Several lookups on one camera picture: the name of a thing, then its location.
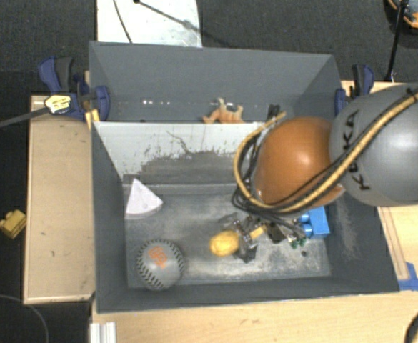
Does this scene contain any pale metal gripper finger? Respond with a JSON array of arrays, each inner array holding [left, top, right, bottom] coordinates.
[[234, 237, 259, 264], [223, 214, 253, 236]]

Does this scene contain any yellow toy lemon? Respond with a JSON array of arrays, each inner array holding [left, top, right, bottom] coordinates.
[[209, 229, 241, 258]]

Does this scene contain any blue toy brick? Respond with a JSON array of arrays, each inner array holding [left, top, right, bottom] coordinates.
[[299, 205, 332, 239]]

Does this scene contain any grey ball with orange print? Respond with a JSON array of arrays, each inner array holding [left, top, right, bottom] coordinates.
[[135, 239, 186, 292]]

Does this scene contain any white wedge block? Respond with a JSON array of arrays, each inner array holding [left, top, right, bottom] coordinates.
[[124, 177, 164, 219]]

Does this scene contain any tan toy animal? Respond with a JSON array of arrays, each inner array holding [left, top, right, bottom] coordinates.
[[201, 97, 247, 125]]

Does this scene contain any grey metal bin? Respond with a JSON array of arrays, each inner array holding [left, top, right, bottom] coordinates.
[[88, 40, 401, 314]]

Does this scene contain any pale wood board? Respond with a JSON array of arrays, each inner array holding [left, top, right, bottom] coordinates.
[[22, 94, 97, 305]]

